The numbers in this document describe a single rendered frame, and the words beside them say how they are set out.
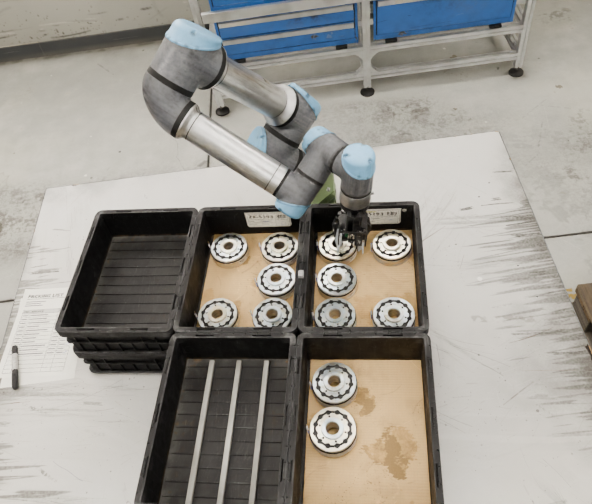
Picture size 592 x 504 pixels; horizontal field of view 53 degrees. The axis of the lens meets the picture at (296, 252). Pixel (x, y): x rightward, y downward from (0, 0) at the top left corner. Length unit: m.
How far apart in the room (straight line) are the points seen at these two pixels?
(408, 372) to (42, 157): 2.70
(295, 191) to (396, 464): 0.64
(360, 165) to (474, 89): 2.26
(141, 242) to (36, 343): 0.41
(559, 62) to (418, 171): 1.91
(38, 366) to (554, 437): 1.35
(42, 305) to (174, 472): 0.77
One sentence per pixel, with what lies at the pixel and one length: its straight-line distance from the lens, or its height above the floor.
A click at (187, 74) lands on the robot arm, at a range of 1.41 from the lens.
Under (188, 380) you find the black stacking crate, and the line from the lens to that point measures 1.49.
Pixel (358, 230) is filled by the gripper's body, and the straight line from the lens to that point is 1.47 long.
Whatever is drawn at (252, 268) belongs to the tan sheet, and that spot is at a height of 0.83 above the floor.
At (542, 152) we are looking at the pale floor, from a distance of 3.20.
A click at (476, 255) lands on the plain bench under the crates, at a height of 0.70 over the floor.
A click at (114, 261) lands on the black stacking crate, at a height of 0.83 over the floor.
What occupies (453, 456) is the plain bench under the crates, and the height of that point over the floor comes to 0.70.
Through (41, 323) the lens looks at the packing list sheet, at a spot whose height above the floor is 0.70.
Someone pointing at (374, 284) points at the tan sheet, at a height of 0.83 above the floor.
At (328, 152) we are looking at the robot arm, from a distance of 1.38.
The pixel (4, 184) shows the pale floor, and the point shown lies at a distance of 3.61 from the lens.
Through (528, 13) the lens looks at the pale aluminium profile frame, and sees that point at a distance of 3.46.
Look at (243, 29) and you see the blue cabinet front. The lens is 3.23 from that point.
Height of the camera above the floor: 2.11
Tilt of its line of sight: 51 degrees down
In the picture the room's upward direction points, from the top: 10 degrees counter-clockwise
